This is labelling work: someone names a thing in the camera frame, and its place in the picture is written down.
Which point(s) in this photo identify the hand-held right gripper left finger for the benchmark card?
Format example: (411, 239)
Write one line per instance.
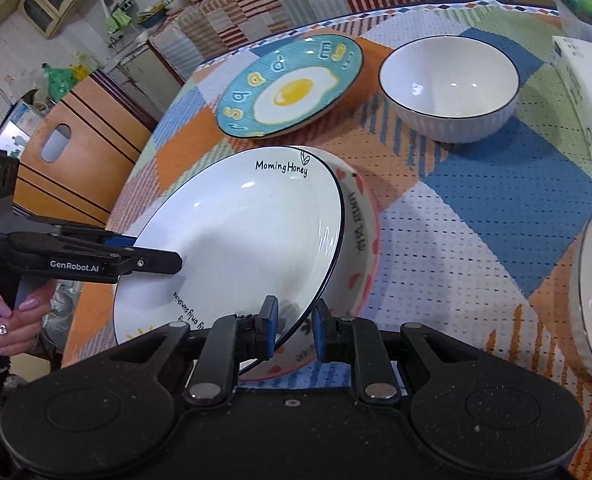
(271, 322)

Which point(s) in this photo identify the striped patchwork counter cloth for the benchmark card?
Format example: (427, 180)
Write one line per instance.
(216, 25)

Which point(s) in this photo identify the pink heart bowl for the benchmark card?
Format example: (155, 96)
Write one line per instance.
(362, 240)

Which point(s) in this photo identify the green cloth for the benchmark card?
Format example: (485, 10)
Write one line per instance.
(118, 17)

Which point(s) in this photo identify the person's left hand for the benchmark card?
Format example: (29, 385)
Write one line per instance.
(18, 327)

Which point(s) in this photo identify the blue dish stack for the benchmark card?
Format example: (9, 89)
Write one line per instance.
(151, 16)

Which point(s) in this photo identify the light blue box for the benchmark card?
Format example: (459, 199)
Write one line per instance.
(21, 125)

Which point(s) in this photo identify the white tissue pack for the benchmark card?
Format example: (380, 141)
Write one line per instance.
(586, 100)

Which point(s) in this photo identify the wooden chair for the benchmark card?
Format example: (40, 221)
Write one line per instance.
(91, 160)

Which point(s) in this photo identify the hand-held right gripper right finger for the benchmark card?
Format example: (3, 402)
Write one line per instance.
(318, 332)

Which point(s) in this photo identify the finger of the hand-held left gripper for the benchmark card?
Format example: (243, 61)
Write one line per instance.
(91, 236)
(151, 263)

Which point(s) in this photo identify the blue fried egg plate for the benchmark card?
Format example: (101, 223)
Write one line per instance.
(286, 95)

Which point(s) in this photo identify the white plate with black lettering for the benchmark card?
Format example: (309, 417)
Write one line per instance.
(236, 230)

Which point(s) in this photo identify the green plastic bag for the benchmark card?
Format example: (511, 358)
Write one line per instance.
(63, 81)

